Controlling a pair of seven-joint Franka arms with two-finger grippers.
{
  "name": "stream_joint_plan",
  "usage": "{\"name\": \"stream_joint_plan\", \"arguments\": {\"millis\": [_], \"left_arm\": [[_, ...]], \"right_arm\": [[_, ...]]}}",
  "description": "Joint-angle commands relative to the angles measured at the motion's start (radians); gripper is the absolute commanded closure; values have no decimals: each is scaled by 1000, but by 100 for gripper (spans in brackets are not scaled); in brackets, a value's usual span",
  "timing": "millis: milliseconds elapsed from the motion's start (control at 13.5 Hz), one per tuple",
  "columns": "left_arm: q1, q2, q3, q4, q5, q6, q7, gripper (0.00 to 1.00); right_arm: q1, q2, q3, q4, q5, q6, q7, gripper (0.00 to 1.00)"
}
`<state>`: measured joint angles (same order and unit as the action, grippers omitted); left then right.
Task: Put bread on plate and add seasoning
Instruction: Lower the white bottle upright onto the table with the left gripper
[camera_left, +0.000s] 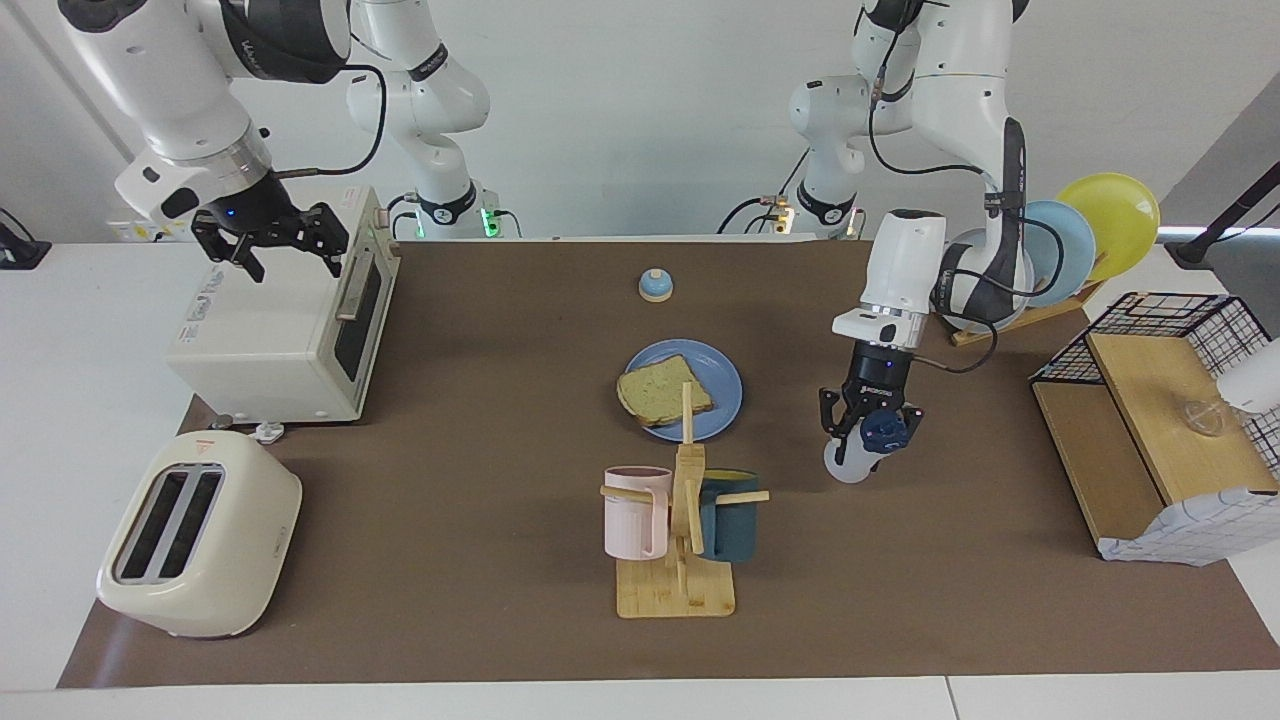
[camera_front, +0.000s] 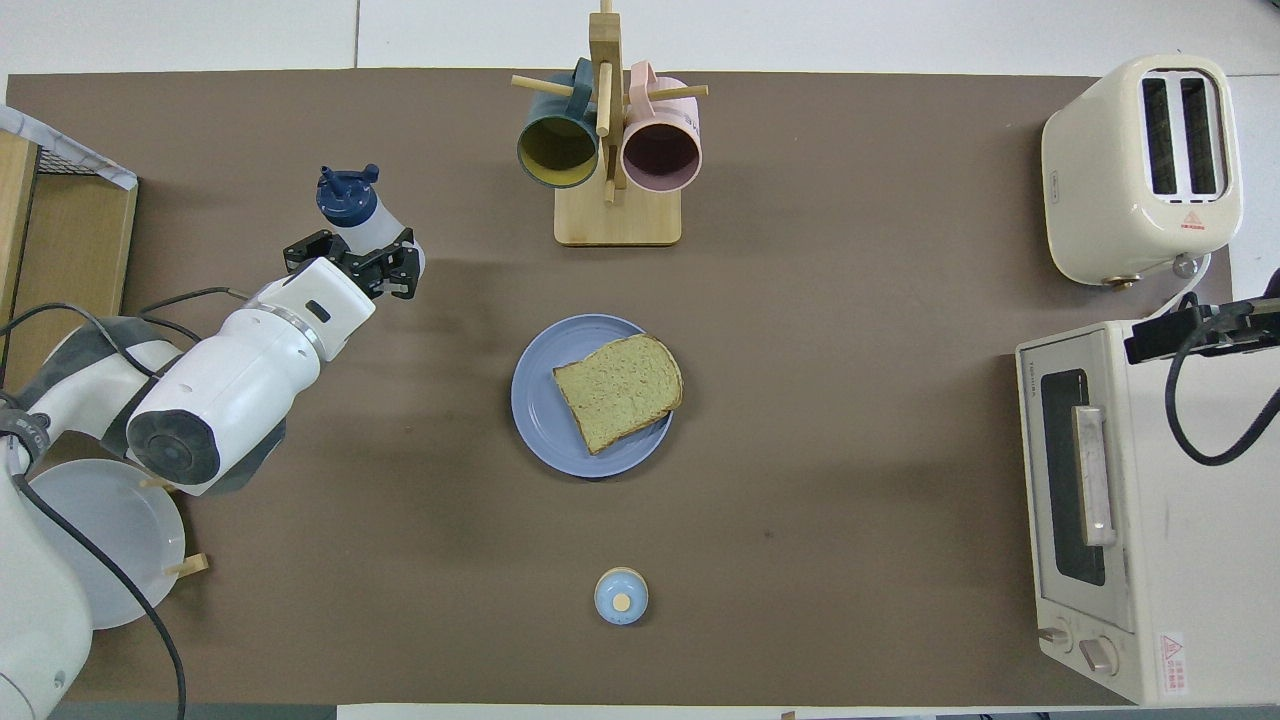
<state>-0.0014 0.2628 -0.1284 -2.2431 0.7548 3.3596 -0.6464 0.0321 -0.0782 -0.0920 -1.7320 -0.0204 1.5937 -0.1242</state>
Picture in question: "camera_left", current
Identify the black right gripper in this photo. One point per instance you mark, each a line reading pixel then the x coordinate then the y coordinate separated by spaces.
pixel 250 212

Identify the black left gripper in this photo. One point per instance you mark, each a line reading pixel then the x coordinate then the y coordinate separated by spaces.
pixel 878 372

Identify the white navy-capped seasoning bottle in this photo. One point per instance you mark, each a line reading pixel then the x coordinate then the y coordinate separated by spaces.
pixel 850 468

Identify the toasted bread slice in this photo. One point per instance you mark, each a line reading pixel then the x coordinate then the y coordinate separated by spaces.
pixel 660 390

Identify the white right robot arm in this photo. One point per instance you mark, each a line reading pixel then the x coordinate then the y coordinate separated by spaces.
pixel 160 80

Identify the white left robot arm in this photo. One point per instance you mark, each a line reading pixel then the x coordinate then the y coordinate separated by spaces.
pixel 905 270

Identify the blue round dinner plate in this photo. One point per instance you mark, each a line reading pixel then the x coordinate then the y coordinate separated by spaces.
pixel 720 375

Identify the grey translucent plate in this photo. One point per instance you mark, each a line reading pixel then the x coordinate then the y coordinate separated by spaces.
pixel 978 237

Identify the light blue racked plate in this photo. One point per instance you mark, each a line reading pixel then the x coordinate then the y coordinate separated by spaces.
pixel 1065 250

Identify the yellow plate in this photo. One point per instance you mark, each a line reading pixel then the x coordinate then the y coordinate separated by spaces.
pixel 1120 215

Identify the white toaster oven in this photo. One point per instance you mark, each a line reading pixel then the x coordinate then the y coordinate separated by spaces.
pixel 270 350

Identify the dark teal mug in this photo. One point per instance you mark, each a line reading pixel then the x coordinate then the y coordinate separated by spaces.
pixel 735 525

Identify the wooden dish rack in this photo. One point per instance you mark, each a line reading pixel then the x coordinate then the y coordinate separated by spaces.
pixel 1060 305

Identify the small blue bell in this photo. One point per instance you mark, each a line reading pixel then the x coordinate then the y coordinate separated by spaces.
pixel 655 288

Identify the wooden mug tree rack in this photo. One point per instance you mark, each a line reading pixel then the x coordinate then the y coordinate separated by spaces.
pixel 680 595

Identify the pink ribbed mug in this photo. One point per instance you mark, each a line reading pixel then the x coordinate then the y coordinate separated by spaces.
pixel 630 520

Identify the cream two-slot toaster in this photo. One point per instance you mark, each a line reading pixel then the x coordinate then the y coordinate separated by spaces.
pixel 230 560

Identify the white checkered cloth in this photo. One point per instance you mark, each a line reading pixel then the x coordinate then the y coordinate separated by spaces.
pixel 1180 530

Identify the clear drinking glass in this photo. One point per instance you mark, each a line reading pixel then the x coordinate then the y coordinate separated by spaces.
pixel 1203 418

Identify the brown table mat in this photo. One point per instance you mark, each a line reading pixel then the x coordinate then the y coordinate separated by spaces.
pixel 480 520

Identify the white cylindrical object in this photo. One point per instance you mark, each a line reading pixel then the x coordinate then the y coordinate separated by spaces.
pixel 1255 380

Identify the white wall power strip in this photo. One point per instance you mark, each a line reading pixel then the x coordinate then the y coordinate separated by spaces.
pixel 125 232

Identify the black desk clamp mount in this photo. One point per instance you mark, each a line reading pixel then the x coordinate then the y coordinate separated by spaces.
pixel 20 250

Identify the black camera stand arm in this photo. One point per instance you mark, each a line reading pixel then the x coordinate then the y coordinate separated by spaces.
pixel 1215 230

